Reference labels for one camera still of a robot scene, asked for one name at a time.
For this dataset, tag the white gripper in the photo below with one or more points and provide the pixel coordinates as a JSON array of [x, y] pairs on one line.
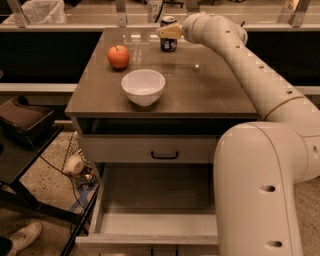
[[186, 31]]

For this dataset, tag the blue pepsi can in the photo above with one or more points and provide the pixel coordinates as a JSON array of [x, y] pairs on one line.
[[168, 45]]

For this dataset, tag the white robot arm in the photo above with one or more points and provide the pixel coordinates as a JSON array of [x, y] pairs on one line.
[[257, 164]]

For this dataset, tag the closed upper drawer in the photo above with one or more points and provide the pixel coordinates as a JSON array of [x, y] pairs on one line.
[[136, 149]]

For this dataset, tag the open middle drawer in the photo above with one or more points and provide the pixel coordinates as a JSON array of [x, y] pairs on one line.
[[154, 210]]

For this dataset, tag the red apple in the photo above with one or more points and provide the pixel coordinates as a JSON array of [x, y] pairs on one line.
[[118, 56]]

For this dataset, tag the white bowl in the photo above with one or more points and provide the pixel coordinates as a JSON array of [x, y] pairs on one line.
[[143, 87]]

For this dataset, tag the grey cabinet with brown top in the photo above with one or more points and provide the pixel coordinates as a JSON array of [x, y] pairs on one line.
[[136, 104]]

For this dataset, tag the white plastic bag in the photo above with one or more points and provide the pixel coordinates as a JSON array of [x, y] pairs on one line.
[[36, 12]]

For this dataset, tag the white round device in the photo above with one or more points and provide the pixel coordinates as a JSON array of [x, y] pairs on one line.
[[74, 165]]

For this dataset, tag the brown padded box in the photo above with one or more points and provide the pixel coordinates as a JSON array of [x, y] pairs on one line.
[[23, 121]]

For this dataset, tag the black side table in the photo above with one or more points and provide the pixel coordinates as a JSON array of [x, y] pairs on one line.
[[16, 158]]

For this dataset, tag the white sneaker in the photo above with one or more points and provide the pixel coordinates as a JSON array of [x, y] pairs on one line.
[[24, 237]]

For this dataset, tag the black drawer handle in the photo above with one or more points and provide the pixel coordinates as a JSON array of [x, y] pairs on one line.
[[159, 156]]

